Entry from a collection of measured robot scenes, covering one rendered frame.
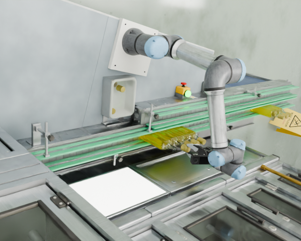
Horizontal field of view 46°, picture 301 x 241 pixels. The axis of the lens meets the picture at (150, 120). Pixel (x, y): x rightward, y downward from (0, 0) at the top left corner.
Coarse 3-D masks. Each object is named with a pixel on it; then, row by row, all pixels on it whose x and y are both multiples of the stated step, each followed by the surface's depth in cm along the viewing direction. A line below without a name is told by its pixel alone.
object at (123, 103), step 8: (120, 80) 196; (128, 80) 207; (136, 80) 204; (112, 88) 194; (128, 88) 209; (112, 96) 196; (120, 96) 209; (128, 96) 210; (112, 104) 207; (120, 104) 211; (128, 104) 211; (120, 112) 208; (128, 112) 210
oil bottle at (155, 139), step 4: (140, 136) 214; (144, 136) 211; (148, 136) 209; (152, 136) 206; (156, 136) 206; (160, 136) 206; (144, 140) 212; (148, 140) 209; (152, 140) 206; (156, 140) 204; (160, 140) 202; (164, 140) 202; (168, 140) 202; (152, 144) 207; (156, 144) 204; (160, 144) 202; (164, 144) 200; (160, 148) 203; (164, 148) 201
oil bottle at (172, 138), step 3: (156, 132) 212; (159, 132) 211; (162, 132) 211; (165, 132) 211; (162, 135) 208; (165, 135) 207; (168, 135) 208; (171, 135) 208; (168, 138) 205; (171, 138) 204; (174, 138) 205; (171, 141) 204; (174, 141) 204; (177, 141) 206; (171, 144) 204
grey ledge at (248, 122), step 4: (240, 120) 286; (244, 120) 290; (248, 120) 295; (252, 120) 299; (232, 124) 280; (236, 124) 284; (240, 124) 288; (244, 124) 292; (248, 124) 295; (252, 124) 298; (228, 128) 278; (236, 128) 284; (196, 132) 252; (200, 132) 255; (204, 132) 258; (208, 132) 262; (200, 136) 256; (204, 136) 260
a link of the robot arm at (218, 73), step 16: (224, 64) 162; (208, 80) 161; (224, 80) 161; (208, 96) 163; (208, 112) 166; (224, 112) 164; (224, 128) 164; (224, 144) 164; (208, 160) 167; (224, 160) 164
